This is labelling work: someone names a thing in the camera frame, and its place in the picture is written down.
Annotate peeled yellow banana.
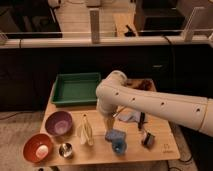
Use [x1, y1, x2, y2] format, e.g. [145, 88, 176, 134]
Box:
[77, 115, 94, 146]

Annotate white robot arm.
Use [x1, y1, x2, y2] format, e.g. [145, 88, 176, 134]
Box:
[96, 70, 213, 137]

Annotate purple bowl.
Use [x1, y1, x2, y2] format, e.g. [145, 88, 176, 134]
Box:
[45, 111, 72, 136]

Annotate orange bowl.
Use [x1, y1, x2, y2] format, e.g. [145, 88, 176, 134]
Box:
[23, 133, 53, 163]

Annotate blue plastic toy mug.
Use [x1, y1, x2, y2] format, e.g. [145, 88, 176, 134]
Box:
[105, 129, 127, 155]

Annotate light blue cloth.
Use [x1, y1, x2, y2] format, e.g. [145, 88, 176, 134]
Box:
[117, 110, 141, 123]

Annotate black marker pen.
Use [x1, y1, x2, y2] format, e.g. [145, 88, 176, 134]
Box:
[138, 112, 145, 130]

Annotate wooden table board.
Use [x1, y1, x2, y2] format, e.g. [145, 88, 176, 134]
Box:
[33, 78, 181, 167]

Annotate small dark packaged item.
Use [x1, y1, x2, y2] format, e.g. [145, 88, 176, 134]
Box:
[141, 131, 155, 148]

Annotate green plastic tray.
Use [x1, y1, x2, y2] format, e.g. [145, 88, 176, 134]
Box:
[51, 72, 101, 107]

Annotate small steel cup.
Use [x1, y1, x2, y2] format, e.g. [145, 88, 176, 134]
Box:
[59, 143, 73, 159]

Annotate white egg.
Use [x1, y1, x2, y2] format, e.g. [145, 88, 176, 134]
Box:
[36, 145, 48, 158]

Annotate black handheld device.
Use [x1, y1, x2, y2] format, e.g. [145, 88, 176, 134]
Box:
[124, 25, 136, 37]

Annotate black box on desk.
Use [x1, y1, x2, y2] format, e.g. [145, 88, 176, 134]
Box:
[134, 0, 185, 36]

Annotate white horizontal rail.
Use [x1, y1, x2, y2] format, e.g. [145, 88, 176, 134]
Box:
[0, 35, 213, 49]

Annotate grey upright post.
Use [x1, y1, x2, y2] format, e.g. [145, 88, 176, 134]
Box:
[89, 8, 100, 44]

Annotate white angled bracket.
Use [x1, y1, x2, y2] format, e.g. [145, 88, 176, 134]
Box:
[181, 6, 205, 42]

